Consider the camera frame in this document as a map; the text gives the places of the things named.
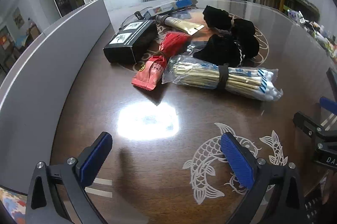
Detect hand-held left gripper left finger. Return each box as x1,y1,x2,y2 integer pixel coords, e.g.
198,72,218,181
25,131,113,224

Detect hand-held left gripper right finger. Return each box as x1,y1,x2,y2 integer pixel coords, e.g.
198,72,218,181
221,132,307,224

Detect plastic bag with orange item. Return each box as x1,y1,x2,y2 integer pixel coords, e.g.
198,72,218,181
171,10,211,55

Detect pile of small bottles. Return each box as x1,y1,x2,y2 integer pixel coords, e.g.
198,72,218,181
287,10,337,56

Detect grey storage box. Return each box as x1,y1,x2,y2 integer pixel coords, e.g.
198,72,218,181
0,0,112,193

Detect black smartphone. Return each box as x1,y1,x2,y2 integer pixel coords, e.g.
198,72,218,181
326,68,337,88

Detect gold tube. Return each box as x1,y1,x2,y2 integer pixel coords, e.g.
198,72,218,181
155,15,205,36

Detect black cardboard box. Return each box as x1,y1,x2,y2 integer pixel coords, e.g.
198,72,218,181
103,19,158,65

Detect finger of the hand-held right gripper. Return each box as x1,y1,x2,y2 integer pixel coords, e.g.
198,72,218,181
319,96,337,115
293,111,337,147

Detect clear glasses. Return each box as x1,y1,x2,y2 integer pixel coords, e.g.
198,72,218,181
120,11,156,30

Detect red packet bundle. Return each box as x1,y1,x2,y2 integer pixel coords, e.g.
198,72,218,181
132,32,189,91

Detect floral patterned cushion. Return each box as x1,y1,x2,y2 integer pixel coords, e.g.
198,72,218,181
0,184,28,224

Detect cotton swab pack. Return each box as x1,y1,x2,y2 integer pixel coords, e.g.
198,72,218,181
161,54,284,102

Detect framed wall painting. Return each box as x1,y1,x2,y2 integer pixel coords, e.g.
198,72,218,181
12,7,25,28

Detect blue and white box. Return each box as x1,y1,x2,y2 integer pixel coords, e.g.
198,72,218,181
144,0,198,20

